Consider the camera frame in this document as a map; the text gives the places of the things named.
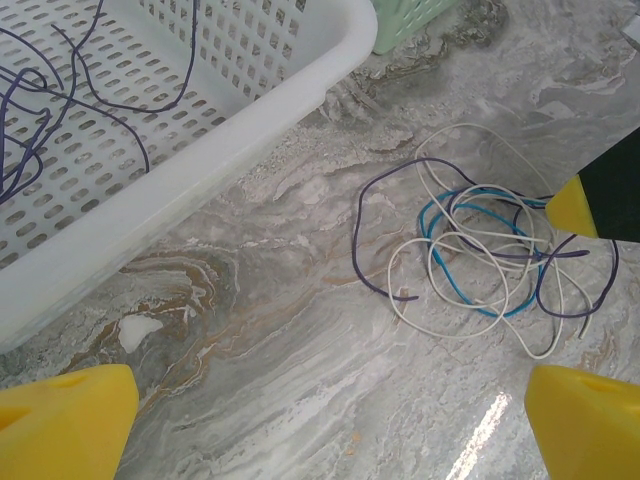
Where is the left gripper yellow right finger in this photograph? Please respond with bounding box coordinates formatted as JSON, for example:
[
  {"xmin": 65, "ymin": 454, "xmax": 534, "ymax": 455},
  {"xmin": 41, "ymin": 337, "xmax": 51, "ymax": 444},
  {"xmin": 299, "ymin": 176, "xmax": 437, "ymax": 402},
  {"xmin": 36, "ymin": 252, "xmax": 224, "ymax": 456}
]
[{"xmin": 524, "ymin": 364, "xmax": 640, "ymax": 480}]

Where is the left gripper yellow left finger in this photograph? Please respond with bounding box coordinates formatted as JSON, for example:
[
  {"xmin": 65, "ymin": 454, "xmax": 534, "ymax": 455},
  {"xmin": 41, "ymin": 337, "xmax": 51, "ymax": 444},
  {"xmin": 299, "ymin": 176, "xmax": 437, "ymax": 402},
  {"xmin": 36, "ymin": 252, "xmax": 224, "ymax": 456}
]
[{"xmin": 0, "ymin": 363, "xmax": 140, "ymax": 480}]

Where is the thin blue cable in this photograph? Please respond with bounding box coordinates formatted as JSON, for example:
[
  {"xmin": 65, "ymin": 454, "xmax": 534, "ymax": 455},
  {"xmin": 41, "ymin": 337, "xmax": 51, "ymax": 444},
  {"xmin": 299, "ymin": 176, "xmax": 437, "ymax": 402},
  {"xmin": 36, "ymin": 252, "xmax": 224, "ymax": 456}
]
[{"xmin": 418, "ymin": 187, "xmax": 551, "ymax": 320}]

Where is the thin purple cable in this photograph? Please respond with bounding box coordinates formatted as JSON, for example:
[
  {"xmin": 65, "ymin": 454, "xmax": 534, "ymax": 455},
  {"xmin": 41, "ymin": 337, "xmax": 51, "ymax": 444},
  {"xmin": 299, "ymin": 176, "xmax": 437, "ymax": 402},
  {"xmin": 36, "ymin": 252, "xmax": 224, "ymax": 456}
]
[
  {"xmin": 0, "ymin": 27, "xmax": 71, "ymax": 204},
  {"xmin": 49, "ymin": 0, "xmax": 197, "ymax": 174},
  {"xmin": 353, "ymin": 157, "xmax": 621, "ymax": 319}
]

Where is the light green plastic basket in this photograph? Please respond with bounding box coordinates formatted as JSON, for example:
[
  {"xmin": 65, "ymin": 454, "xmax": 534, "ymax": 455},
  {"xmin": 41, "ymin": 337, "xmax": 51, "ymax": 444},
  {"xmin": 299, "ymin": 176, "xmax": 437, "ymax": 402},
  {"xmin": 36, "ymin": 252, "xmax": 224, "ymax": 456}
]
[{"xmin": 372, "ymin": 0, "xmax": 469, "ymax": 55}]

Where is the white plastic basket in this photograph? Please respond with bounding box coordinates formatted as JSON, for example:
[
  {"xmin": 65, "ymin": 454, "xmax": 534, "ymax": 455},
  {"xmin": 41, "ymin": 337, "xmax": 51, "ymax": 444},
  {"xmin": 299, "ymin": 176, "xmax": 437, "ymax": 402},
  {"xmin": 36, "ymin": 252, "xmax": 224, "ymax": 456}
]
[{"xmin": 0, "ymin": 0, "xmax": 379, "ymax": 354}]

